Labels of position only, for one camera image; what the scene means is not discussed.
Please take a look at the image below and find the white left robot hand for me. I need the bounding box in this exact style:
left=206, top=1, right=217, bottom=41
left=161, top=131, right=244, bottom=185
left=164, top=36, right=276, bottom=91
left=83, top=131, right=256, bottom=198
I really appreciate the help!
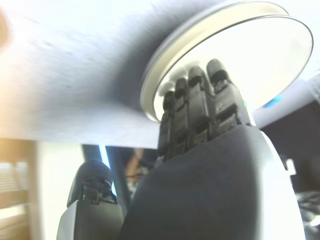
left=56, top=58, right=305, bottom=240

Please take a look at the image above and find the wooden shelf unit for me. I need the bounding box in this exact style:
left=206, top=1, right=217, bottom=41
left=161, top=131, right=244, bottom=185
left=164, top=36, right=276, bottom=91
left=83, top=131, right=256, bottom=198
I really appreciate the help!
left=0, top=138, right=38, bottom=240

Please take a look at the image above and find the white robot column blue light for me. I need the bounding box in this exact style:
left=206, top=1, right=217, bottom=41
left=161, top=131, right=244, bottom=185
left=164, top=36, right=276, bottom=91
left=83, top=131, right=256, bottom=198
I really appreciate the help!
left=79, top=143, right=133, bottom=208

